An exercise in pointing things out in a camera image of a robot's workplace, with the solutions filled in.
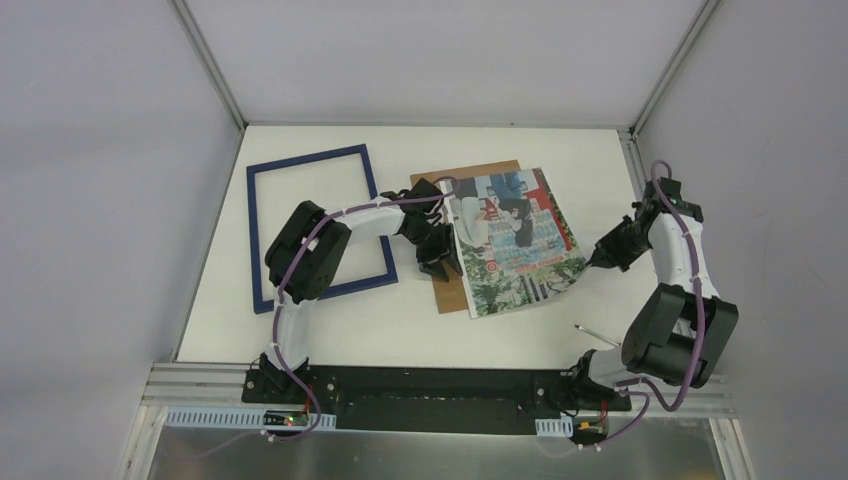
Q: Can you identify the colourful printed photo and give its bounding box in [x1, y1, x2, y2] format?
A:
[445, 168, 588, 318]

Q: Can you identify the yellow black screwdriver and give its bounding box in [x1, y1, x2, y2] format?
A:
[574, 324, 621, 347]

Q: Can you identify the blue wooden photo frame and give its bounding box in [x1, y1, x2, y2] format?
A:
[245, 143, 399, 315]

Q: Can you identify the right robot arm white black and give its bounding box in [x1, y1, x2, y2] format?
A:
[567, 177, 739, 411]

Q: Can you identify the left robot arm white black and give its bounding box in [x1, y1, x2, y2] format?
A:
[259, 177, 462, 405]

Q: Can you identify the brown fibreboard backing board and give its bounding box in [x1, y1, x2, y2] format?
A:
[410, 159, 521, 314]

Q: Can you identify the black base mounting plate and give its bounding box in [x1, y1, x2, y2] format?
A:
[241, 362, 631, 435]

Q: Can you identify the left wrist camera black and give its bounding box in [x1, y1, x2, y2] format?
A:
[380, 178, 443, 220]

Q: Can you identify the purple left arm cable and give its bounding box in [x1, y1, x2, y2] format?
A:
[271, 176, 460, 444]

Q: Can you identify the aluminium front rail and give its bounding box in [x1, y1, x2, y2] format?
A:
[141, 362, 738, 419]

